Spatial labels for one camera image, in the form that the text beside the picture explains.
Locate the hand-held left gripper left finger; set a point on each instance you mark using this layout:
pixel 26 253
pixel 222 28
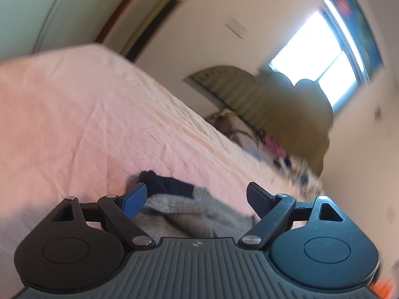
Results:
pixel 134 202

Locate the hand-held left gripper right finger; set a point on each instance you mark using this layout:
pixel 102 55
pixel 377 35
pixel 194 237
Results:
pixel 257 199

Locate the grey sweater with navy sleeves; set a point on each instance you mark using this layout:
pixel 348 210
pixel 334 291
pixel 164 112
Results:
pixel 187 211

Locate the pink crumpled cloth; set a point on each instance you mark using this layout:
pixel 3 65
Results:
pixel 276 148

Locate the beige plaid cloth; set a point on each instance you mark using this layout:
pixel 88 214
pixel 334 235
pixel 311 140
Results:
pixel 233 127

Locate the olive padded headboard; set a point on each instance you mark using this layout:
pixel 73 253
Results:
pixel 280 109

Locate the pink bed sheet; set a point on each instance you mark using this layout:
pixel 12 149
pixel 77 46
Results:
pixel 78 115

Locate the window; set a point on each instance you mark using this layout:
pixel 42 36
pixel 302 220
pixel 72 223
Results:
pixel 318 46

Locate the gold tower fan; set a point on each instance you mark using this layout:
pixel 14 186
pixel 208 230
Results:
pixel 156 21

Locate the white wardrobe door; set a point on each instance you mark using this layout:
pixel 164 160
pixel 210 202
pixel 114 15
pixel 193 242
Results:
pixel 37 9

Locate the white wall switch plate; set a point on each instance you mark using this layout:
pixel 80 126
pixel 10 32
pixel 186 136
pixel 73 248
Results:
pixel 236 29

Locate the brown wooden door frame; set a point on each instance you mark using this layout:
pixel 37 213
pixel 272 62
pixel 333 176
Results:
pixel 124 9

